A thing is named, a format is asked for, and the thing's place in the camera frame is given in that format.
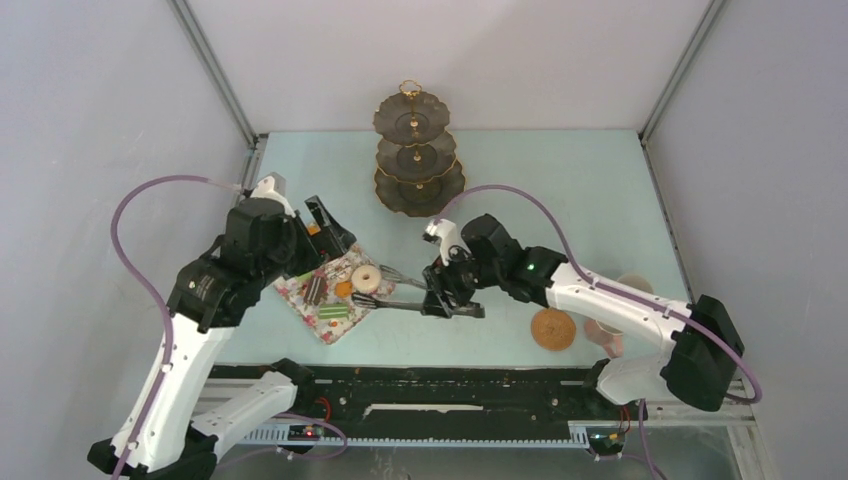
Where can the floral square tray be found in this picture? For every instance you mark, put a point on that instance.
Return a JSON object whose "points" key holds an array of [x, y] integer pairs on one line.
{"points": [[329, 332]]}

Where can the cream paper cup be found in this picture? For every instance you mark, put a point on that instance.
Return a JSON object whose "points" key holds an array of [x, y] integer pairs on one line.
{"points": [[635, 282]]}

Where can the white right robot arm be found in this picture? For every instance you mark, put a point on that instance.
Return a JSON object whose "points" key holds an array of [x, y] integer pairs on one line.
{"points": [[697, 346]]}

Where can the chocolate drizzled donut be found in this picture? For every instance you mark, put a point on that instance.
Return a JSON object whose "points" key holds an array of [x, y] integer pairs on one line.
{"points": [[339, 270]]}

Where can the pink mug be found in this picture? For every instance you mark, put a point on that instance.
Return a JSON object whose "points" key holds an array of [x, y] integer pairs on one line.
{"points": [[605, 336]]}

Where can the woven rattan coaster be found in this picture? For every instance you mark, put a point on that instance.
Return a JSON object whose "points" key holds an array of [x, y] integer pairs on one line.
{"points": [[553, 330]]}

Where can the stainless steel serving tongs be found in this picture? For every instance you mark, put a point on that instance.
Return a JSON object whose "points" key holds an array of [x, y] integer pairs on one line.
{"points": [[383, 298]]}

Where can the white glazed donut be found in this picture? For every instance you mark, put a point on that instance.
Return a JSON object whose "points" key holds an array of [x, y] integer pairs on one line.
{"points": [[366, 279]]}

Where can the aluminium frame post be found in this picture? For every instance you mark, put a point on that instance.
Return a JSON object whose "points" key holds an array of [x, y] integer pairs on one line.
{"points": [[200, 43], [685, 62]]}

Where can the right aluminium frame post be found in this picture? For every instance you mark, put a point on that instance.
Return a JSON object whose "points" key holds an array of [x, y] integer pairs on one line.
{"points": [[685, 62]]}

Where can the three tier dessert stand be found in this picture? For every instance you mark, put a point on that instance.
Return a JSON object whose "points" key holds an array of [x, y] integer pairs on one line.
{"points": [[418, 171]]}

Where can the left aluminium frame post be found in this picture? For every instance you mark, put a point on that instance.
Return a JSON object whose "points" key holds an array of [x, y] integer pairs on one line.
{"points": [[200, 43]]}

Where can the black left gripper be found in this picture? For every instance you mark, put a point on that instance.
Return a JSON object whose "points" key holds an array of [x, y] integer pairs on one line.
{"points": [[335, 242]]}

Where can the green striped cake slice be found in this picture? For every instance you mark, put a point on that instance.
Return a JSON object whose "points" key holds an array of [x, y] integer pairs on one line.
{"points": [[334, 312]]}

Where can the small orange pastry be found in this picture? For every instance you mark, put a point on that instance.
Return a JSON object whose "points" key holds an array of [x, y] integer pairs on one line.
{"points": [[344, 289]]}

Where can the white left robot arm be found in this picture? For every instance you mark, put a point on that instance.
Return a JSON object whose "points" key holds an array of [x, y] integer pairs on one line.
{"points": [[264, 239]]}

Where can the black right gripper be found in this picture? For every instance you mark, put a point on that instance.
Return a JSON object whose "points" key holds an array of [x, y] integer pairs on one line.
{"points": [[440, 281]]}

